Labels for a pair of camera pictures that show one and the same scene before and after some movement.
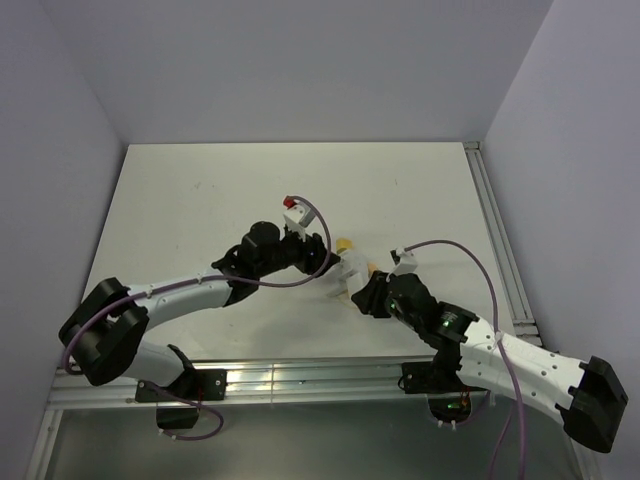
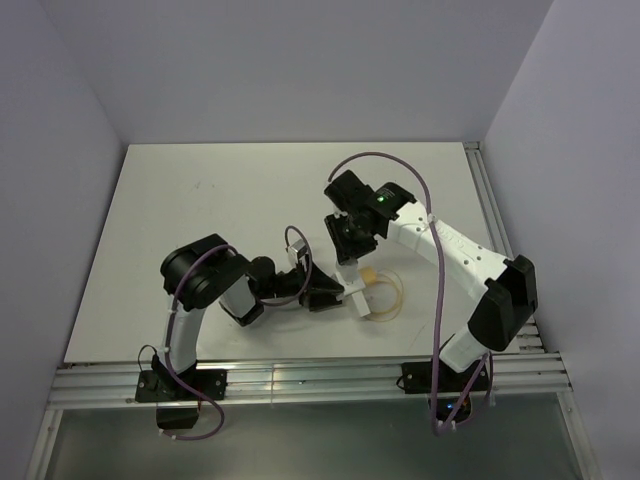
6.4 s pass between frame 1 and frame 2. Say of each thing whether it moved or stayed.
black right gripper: moved
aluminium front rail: stayed
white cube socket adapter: moved
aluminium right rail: stayed
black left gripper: moved
